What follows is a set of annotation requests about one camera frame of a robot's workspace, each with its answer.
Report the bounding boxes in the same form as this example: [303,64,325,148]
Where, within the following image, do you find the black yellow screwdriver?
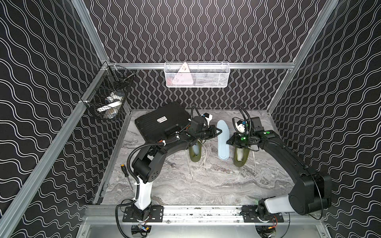
[121,164,134,191]

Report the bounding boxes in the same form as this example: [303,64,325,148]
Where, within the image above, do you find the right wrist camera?
[234,117,262,133]

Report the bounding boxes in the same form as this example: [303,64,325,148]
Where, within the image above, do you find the aluminium front rail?
[82,205,321,227]

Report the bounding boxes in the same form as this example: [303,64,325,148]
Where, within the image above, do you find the green canvas shoe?
[233,148,257,175]
[188,140,208,168]

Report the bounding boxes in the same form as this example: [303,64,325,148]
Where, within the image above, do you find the black plastic tool case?
[135,102,191,142]

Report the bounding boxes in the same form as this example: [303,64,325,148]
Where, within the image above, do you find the white items in black basket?
[96,92,124,119]

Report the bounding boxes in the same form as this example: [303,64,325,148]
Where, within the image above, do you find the silver combination wrench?
[165,160,176,168]

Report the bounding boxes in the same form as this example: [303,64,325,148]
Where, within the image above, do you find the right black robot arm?
[227,130,332,218]

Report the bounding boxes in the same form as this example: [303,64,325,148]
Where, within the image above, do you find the pink triangular card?
[172,62,194,87]

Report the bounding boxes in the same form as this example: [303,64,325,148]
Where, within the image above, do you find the black wire wall basket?
[84,65,137,121]

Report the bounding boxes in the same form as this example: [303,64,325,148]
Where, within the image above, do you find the white wire wall basket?
[164,61,231,88]

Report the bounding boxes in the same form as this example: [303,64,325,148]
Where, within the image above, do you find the light blue insole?
[192,142,200,155]
[217,120,230,160]

